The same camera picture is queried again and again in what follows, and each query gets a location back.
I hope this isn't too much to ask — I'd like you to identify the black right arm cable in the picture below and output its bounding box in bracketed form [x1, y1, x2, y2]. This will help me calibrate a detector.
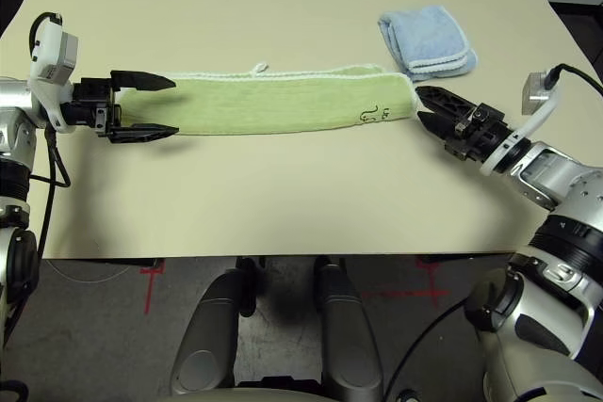
[374, 62, 603, 402]

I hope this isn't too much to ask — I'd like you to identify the green towel with white trim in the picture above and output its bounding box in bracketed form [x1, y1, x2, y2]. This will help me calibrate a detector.
[115, 61, 420, 136]

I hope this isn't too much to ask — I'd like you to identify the cream robot torso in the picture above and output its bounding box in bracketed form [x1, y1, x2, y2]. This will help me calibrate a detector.
[176, 376, 331, 402]

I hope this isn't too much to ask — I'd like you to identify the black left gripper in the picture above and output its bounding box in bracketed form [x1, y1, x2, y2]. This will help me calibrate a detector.
[62, 70, 180, 146]

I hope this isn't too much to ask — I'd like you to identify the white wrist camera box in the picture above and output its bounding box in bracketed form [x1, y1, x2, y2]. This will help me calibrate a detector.
[479, 70, 564, 178]
[28, 13, 80, 133]

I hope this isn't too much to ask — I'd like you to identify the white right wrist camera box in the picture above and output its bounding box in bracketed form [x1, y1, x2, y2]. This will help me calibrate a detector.
[479, 70, 564, 178]

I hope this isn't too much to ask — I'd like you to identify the black foam floor mat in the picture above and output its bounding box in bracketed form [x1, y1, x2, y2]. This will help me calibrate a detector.
[0, 0, 39, 36]

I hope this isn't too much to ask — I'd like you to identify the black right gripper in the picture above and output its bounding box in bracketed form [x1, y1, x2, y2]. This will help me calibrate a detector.
[416, 85, 513, 164]

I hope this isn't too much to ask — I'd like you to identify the folded light blue towel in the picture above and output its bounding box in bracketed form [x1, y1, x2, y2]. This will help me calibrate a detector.
[376, 5, 480, 83]

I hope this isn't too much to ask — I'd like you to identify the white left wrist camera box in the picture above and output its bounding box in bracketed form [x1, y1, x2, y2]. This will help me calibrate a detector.
[28, 13, 80, 133]

